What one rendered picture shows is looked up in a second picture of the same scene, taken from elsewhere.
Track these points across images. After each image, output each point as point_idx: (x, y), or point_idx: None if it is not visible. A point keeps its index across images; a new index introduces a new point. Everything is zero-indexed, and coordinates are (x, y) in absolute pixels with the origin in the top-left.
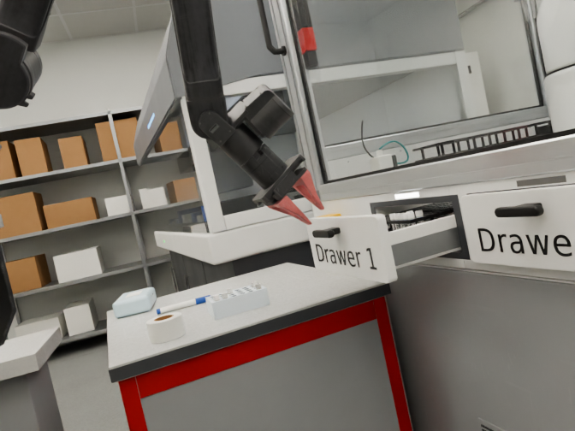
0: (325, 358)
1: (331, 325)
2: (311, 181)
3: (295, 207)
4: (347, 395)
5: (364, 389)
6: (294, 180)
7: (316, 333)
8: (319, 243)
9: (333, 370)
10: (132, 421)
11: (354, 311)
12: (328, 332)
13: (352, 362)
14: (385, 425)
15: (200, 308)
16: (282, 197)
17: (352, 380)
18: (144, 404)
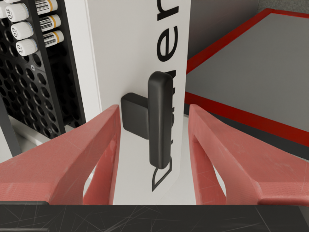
0: (260, 99)
1: (226, 111)
2: (38, 152)
3: (227, 138)
4: (259, 72)
5: (238, 67)
6: (98, 225)
7: (254, 118)
8: (150, 178)
9: (259, 89)
10: None
11: (186, 102)
12: (235, 109)
13: (231, 83)
14: (240, 48)
15: None
16: (299, 208)
17: (245, 75)
18: None
